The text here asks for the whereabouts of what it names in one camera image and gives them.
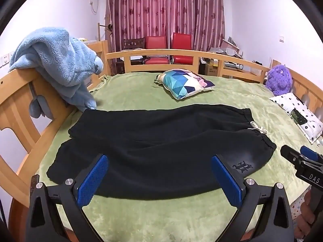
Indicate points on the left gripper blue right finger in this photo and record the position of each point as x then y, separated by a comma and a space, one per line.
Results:
229, 181

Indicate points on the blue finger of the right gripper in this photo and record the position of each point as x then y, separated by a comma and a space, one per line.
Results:
310, 154
290, 154

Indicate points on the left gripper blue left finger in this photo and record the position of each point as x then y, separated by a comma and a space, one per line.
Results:
89, 179

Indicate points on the black pants with white stripe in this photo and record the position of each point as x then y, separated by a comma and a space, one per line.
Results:
162, 154

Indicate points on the white black-flower pillow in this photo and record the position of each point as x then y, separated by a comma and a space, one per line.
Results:
313, 128

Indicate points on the dark green folded cloth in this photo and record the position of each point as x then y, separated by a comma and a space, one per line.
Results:
298, 117

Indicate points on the purple plush monster toy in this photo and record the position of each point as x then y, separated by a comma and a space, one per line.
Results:
279, 80

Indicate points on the geometric blue patterned cushion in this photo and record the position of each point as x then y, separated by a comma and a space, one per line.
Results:
182, 83

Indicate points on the light blue fleece blanket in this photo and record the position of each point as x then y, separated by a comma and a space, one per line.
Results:
64, 61

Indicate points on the dark wooden chair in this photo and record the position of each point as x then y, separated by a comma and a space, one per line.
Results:
134, 44

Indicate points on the wooden bed frame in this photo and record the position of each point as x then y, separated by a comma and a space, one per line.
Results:
19, 86

